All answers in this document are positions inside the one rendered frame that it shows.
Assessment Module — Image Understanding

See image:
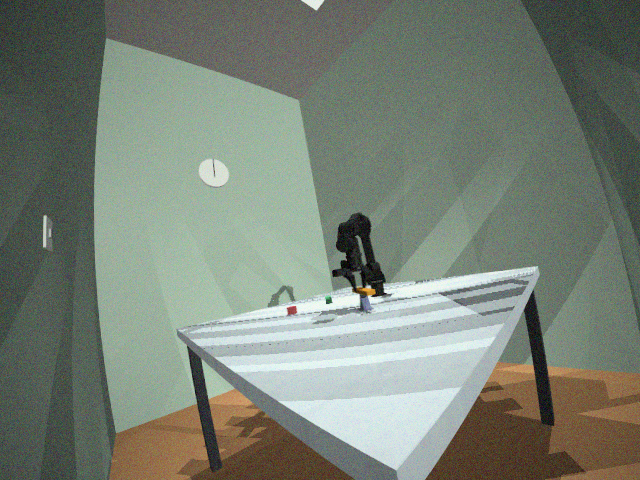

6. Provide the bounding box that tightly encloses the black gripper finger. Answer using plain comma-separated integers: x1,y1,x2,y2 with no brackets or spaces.
360,271,371,288
343,275,357,292

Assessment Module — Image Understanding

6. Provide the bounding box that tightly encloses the orange bar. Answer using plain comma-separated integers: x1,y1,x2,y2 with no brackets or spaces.
352,286,376,296

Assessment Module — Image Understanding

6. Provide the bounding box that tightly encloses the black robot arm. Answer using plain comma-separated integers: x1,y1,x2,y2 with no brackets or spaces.
336,212,388,297

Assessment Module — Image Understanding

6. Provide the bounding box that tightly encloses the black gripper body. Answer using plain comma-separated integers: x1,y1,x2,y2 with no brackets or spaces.
332,251,380,277

